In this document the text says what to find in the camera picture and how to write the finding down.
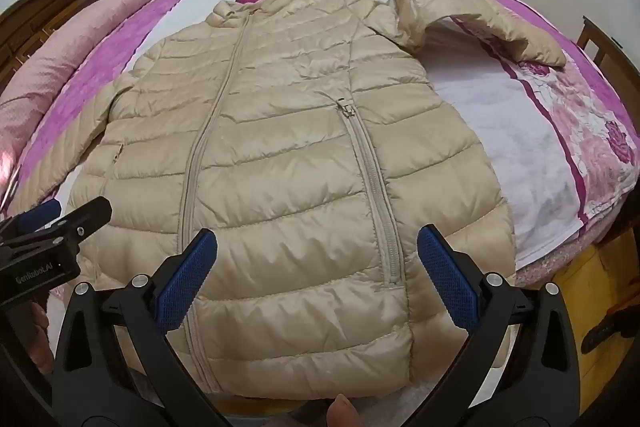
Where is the pink purple floral bed sheet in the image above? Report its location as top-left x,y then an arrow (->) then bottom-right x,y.
7,0 -> 640,303

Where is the dark wooden headboard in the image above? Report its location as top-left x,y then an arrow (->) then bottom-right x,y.
0,0 -> 117,82

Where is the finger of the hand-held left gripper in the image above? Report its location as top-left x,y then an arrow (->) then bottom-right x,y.
0,199 -> 63,235
35,196 -> 113,255

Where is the person's right hand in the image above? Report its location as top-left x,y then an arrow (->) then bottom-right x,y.
326,393 -> 362,427

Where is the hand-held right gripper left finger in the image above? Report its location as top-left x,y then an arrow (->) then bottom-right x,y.
52,228 -> 236,427

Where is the person's left hand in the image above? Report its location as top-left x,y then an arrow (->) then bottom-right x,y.
27,299 -> 53,375

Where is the beige puffer jacket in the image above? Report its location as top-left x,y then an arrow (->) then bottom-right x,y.
52,0 -> 568,403

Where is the black slipper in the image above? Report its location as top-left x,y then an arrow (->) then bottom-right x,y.
581,311 -> 640,356

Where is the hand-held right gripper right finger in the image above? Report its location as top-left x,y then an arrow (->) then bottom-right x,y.
400,224 -> 582,427

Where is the wooden chair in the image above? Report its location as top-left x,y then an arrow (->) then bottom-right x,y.
576,16 -> 640,75

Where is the pink rolled quilt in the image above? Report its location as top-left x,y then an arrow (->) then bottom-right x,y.
0,0 -> 171,200

